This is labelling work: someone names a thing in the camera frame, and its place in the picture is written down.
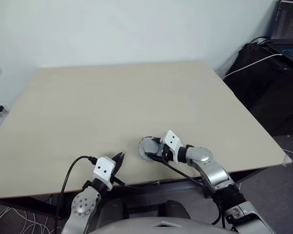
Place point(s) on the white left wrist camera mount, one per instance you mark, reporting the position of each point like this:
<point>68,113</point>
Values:
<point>103,170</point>

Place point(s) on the black side table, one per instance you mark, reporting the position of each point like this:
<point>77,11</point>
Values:
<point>263,92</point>

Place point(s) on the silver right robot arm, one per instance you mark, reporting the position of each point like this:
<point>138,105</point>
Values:
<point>205,156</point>

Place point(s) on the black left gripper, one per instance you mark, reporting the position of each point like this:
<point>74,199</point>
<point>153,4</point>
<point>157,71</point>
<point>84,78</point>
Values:
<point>117,179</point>

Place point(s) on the dark rounded shape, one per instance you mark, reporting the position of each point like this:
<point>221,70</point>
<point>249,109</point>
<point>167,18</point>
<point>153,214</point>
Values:
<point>112,209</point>
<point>174,209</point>

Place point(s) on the white power strip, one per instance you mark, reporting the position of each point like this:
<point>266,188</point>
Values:
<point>3,113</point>

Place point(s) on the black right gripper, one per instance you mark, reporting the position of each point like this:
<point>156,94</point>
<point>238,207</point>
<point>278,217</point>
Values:
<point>164,152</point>

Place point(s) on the round grey motor lid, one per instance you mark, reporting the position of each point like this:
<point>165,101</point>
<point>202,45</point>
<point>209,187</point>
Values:
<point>150,147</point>

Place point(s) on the silver robot torso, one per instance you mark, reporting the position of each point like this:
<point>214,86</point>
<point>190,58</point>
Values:
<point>156,226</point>

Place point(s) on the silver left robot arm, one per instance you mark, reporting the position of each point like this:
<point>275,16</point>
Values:
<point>84,204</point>

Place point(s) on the clear tape on table corner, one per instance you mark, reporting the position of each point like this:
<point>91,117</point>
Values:
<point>286,159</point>

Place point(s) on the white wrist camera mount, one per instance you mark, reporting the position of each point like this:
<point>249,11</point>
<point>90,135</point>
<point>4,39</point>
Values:
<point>172,141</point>
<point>103,170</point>

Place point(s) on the black open laptop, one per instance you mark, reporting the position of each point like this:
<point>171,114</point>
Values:
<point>289,22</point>

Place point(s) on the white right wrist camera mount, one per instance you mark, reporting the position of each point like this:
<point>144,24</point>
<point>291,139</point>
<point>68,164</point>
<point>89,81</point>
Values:
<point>172,141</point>

